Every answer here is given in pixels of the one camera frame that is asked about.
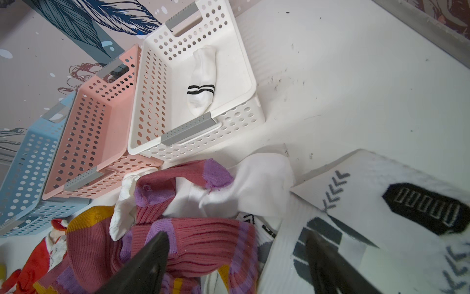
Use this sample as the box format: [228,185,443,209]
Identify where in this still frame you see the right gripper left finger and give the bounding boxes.
[96,232,170,294]

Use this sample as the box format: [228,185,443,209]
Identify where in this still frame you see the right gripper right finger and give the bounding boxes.
[305,232,379,294]

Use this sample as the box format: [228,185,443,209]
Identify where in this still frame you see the white sock two black stripes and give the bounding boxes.
[187,46,217,117]

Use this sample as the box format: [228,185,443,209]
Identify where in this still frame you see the purple yellow striped sock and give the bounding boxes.
[33,206,132,294]

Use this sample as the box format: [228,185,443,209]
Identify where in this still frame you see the pink plastic basket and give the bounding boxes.
[42,45,163,200]

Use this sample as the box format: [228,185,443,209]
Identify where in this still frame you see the blue plastic basket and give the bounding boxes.
[1,92,90,238]

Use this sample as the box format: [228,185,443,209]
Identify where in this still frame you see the white plastic basket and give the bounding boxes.
[127,1,265,162]

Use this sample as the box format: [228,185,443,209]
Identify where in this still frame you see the crumpled white sock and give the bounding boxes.
[109,167,158,241]

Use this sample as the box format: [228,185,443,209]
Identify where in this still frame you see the white grey sport sock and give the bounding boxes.
[258,149,470,294]

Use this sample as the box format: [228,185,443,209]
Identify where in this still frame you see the red santa sock upper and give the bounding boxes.
[1,219,69,294]

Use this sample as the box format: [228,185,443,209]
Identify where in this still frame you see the plain white sock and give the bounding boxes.
[164,153,295,219]

